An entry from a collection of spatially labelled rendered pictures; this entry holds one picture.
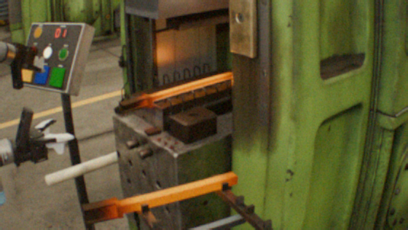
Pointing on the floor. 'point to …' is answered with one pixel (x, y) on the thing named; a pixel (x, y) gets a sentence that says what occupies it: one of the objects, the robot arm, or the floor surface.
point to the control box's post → (73, 152)
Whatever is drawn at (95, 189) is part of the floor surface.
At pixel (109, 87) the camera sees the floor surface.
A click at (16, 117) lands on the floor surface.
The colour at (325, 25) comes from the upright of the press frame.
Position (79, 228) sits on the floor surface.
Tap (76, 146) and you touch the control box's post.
